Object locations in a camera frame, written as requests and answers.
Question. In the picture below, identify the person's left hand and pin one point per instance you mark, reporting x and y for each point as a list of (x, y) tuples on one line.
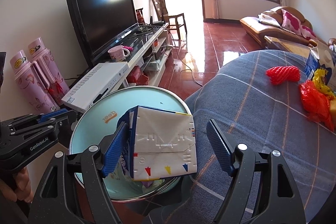
[(23, 184)]

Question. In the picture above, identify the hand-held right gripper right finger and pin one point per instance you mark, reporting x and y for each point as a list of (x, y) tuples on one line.
[(220, 148)]

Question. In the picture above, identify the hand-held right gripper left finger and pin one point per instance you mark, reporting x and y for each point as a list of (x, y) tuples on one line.
[(115, 153)]

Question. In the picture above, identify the white folded clothes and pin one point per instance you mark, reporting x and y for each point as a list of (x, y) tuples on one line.
[(269, 18)]

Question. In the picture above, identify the yellow snack packet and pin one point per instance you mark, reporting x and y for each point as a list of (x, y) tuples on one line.
[(323, 82)]

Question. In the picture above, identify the pink thermos flask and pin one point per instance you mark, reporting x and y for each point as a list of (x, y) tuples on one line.
[(29, 82), (50, 61)]

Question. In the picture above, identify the red shelf packet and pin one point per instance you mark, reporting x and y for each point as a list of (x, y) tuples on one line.
[(137, 75)]

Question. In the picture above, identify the red upright packet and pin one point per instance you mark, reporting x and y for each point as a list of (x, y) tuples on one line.
[(139, 16)]

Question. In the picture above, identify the glass top coffee table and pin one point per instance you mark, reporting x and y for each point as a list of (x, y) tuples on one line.
[(286, 47)]

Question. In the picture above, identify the wooden chair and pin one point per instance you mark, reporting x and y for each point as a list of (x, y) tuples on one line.
[(157, 6)]

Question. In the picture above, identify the red orange plastic bag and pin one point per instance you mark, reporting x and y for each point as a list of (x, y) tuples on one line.
[(313, 100)]

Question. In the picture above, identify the blue gable top carton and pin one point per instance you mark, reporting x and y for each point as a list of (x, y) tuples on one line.
[(315, 64)]

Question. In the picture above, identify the blue plaid tablecloth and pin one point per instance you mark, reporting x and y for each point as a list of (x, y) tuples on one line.
[(262, 119)]

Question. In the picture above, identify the light blue plastic bin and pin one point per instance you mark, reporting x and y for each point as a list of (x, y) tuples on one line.
[(89, 119)]

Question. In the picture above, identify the black flat television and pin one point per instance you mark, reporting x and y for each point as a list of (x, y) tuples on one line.
[(105, 19)]

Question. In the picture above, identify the brown leather chaise sofa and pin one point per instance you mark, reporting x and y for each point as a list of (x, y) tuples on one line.
[(254, 27)]

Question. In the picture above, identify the red foam fruit net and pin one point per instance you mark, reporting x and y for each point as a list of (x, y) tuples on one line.
[(283, 75)]

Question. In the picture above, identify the white set-top box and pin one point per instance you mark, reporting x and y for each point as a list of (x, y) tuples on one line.
[(92, 85)]

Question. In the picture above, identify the white pink flower pillow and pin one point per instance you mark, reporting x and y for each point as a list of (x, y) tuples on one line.
[(292, 20), (308, 32)]

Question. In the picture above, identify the white green wipes pack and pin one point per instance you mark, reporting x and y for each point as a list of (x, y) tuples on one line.
[(155, 66)]

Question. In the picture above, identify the crushed blue white carton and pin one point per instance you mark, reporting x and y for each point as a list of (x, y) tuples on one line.
[(162, 140)]

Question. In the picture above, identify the white television stand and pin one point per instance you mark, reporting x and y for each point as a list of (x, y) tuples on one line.
[(143, 53)]

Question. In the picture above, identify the black router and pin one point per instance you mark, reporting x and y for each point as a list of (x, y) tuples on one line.
[(157, 22)]

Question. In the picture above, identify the pink mug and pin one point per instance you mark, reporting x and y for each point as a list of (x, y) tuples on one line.
[(116, 54)]

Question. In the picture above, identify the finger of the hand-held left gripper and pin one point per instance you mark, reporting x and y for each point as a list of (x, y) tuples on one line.
[(52, 116)]

